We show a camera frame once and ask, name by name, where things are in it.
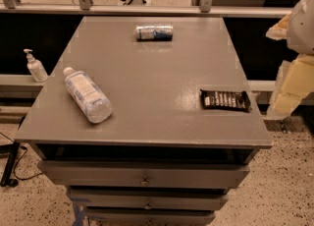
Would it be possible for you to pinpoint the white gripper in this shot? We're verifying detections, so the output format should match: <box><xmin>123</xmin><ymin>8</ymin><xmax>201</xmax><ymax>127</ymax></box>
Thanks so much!
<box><xmin>266</xmin><ymin>0</ymin><xmax>314</xmax><ymax>120</ymax></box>

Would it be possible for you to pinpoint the silver blue redbull can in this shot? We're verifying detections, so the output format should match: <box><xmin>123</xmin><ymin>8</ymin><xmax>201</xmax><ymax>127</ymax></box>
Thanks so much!
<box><xmin>134</xmin><ymin>24</ymin><xmax>173</xmax><ymax>40</ymax></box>

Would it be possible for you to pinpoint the black snack packet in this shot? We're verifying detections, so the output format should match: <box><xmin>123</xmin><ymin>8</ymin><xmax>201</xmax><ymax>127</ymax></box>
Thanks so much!
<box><xmin>200</xmin><ymin>89</ymin><xmax>251</xmax><ymax>113</ymax></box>

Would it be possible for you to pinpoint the grey drawer cabinet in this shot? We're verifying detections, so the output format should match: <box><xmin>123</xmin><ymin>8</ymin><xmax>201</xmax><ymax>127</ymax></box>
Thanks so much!
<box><xmin>17</xmin><ymin>17</ymin><xmax>271</xmax><ymax>225</ymax></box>

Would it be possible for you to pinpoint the clear plastic water bottle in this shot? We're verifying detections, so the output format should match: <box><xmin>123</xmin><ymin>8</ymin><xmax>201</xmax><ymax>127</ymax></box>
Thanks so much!
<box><xmin>63</xmin><ymin>67</ymin><xmax>113</xmax><ymax>124</ymax></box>

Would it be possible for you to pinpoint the white pump dispenser bottle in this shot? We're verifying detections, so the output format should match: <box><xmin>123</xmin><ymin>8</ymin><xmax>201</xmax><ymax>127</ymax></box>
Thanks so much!
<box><xmin>24</xmin><ymin>49</ymin><xmax>48</xmax><ymax>83</ymax></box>

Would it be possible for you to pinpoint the black stand leg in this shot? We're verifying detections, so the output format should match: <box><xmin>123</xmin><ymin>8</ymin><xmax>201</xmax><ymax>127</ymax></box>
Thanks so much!
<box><xmin>0</xmin><ymin>142</ymin><xmax>19</xmax><ymax>188</ymax></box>

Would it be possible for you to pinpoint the black floor cable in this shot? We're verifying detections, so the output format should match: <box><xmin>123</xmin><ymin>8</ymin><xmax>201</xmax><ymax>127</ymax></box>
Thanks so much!
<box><xmin>0</xmin><ymin>115</ymin><xmax>43</xmax><ymax>182</ymax></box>

